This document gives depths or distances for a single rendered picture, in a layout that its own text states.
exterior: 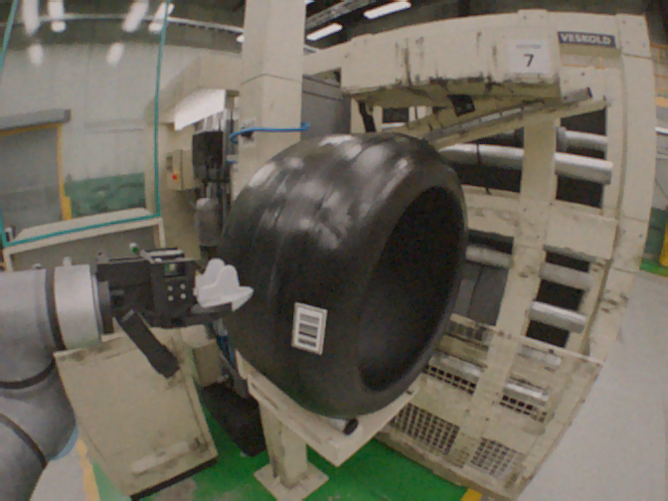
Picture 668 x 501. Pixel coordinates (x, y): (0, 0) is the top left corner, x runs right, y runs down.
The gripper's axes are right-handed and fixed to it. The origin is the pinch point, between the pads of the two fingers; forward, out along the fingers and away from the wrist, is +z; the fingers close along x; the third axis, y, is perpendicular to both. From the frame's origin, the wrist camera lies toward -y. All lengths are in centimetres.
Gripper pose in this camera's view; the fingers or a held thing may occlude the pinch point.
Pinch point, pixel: (244, 296)
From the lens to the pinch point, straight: 43.4
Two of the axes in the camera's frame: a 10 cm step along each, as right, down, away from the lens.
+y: 1.1, -9.8, -1.9
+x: -7.3, -2.1, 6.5
